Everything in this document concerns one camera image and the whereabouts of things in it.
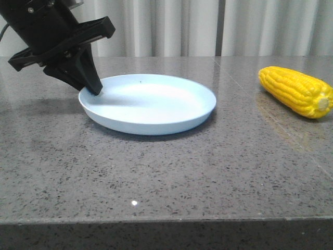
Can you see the white pleated curtain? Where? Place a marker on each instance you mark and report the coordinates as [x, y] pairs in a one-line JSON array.
[[212, 28]]

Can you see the light blue round plate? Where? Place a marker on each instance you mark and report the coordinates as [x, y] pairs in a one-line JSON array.
[[149, 104]]

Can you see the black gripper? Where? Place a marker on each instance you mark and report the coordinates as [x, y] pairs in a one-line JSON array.
[[52, 34]]

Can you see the yellow corn cob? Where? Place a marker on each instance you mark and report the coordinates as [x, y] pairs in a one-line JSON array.
[[306, 95]]

